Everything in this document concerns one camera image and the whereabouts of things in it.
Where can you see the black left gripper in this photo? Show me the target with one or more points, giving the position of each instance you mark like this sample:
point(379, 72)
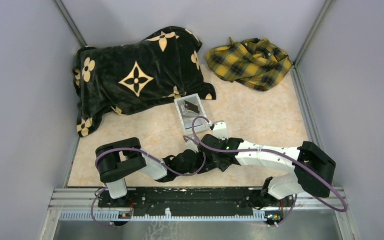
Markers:
point(200, 157)

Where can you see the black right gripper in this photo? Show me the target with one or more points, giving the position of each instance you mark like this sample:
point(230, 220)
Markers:
point(226, 140)

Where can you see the black leather card holder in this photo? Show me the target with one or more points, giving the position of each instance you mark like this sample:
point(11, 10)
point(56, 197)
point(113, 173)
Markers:
point(224, 162)

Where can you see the white plastic card tray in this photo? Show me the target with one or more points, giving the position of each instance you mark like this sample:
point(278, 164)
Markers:
point(187, 121)

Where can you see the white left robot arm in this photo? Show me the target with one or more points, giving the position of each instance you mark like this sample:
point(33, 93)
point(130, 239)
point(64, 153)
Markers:
point(115, 161)

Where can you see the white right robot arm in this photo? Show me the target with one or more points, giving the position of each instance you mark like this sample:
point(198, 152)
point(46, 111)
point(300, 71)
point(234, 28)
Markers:
point(307, 167)

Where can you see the dark card in tray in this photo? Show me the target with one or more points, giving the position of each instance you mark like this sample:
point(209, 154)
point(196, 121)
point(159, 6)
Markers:
point(191, 109)

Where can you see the yellow plaid cloth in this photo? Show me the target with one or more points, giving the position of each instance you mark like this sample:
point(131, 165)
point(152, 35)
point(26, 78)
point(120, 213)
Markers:
point(255, 63)

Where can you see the black floral velvet blanket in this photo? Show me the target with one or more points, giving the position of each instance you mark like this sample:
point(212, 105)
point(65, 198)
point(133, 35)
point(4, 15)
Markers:
point(132, 78)

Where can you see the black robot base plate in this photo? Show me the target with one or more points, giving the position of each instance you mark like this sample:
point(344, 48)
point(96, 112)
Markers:
point(195, 201)

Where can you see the aluminium frame rail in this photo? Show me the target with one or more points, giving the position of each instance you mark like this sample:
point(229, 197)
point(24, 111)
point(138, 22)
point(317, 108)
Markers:
point(81, 204)

